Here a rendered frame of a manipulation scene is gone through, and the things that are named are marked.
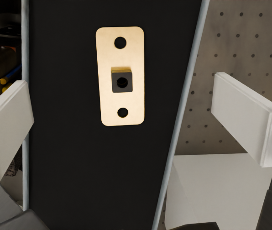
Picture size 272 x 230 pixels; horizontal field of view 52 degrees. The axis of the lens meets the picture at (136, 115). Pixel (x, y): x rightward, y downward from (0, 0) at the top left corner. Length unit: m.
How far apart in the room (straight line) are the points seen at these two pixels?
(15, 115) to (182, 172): 0.63
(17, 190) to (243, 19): 0.62
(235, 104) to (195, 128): 0.64
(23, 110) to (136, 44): 0.10
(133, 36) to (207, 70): 0.54
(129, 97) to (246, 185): 0.56
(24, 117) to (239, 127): 0.12
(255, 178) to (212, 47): 0.36
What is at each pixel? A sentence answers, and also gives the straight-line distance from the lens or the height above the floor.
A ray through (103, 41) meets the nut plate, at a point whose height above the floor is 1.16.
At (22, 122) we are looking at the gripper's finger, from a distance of 0.17.
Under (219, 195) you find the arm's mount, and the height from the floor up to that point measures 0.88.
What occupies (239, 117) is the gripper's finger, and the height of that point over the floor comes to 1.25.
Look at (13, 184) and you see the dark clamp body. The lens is 0.40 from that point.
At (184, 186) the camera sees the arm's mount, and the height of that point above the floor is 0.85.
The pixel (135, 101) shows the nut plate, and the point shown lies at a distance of 0.24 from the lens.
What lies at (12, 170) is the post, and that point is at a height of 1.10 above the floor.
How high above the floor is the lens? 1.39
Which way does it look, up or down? 66 degrees down
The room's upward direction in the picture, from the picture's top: 166 degrees clockwise
